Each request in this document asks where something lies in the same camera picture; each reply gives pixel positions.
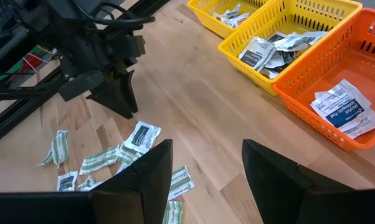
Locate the yellow plastic basket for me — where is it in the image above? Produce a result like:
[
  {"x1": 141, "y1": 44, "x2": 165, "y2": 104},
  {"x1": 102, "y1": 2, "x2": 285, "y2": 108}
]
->
[
  {"x1": 217, "y1": 0, "x2": 363, "y2": 96},
  {"x1": 187, "y1": 0, "x2": 272, "y2": 40}
]

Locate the small white packet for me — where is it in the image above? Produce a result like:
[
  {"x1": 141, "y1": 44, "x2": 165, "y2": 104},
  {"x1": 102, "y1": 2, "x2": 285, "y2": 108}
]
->
[{"x1": 77, "y1": 175, "x2": 105, "y2": 192}]

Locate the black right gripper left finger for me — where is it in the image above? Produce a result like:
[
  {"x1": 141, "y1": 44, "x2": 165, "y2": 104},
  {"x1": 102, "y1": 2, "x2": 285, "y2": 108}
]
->
[{"x1": 92, "y1": 139, "x2": 174, "y2": 224}]

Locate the green striped bandage wrapper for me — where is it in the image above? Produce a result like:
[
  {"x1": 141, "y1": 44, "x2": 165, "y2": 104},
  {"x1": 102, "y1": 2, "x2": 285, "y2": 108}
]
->
[
  {"x1": 162, "y1": 200, "x2": 184, "y2": 224},
  {"x1": 36, "y1": 129, "x2": 70, "y2": 169},
  {"x1": 115, "y1": 141, "x2": 142, "y2": 175},
  {"x1": 78, "y1": 144, "x2": 120, "y2": 175},
  {"x1": 168, "y1": 166, "x2": 196, "y2": 201}
]

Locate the white packet red print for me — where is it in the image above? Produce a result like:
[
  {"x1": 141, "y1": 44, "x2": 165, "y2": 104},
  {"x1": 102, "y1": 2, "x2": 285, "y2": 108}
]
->
[
  {"x1": 220, "y1": 12, "x2": 251, "y2": 29},
  {"x1": 212, "y1": 2, "x2": 243, "y2": 22}
]

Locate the white packet blue print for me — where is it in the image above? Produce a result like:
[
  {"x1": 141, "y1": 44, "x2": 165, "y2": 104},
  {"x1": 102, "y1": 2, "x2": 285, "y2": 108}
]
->
[{"x1": 310, "y1": 78, "x2": 375, "y2": 139}]

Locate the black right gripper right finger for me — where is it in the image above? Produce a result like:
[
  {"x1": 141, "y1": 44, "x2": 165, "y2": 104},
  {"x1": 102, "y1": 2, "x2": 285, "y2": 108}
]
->
[{"x1": 242, "y1": 139, "x2": 355, "y2": 224}]

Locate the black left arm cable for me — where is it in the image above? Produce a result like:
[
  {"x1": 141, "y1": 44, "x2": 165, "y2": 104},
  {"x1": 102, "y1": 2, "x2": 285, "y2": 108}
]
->
[{"x1": 70, "y1": 0, "x2": 156, "y2": 32}]

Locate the white packet dark print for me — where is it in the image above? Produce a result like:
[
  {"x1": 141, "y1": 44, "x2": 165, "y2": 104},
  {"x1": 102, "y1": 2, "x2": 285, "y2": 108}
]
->
[
  {"x1": 265, "y1": 51, "x2": 297, "y2": 69},
  {"x1": 56, "y1": 170, "x2": 78, "y2": 192},
  {"x1": 267, "y1": 30, "x2": 288, "y2": 43},
  {"x1": 124, "y1": 120, "x2": 162, "y2": 155},
  {"x1": 274, "y1": 30, "x2": 328, "y2": 52},
  {"x1": 237, "y1": 36, "x2": 277, "y2": 72}
]

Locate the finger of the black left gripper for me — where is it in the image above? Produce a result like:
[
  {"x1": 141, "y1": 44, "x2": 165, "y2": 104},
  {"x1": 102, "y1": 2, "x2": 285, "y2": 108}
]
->
[
  {"x1": 125, "y1": 70, "x2": 139, "y2": 113},
  {"x1": 86, "y1": 77, "x2": 134, "y2": 119}
]

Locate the orange plastic basket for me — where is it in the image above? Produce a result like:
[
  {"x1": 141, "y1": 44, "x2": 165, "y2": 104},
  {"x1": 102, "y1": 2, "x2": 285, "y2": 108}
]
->
[{"x1": 272, "y1": 7, "x2": 375, "y2": 152}]

